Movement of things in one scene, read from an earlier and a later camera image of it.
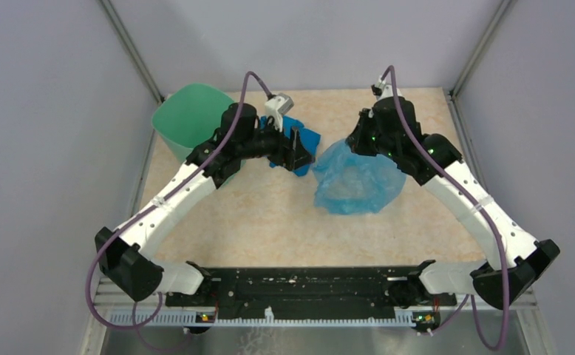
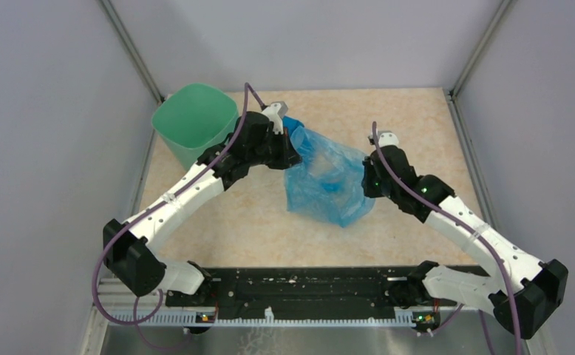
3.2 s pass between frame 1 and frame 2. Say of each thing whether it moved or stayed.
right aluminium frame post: stayed
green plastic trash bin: stayed
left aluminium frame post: stayed
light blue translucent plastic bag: moved
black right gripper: moved
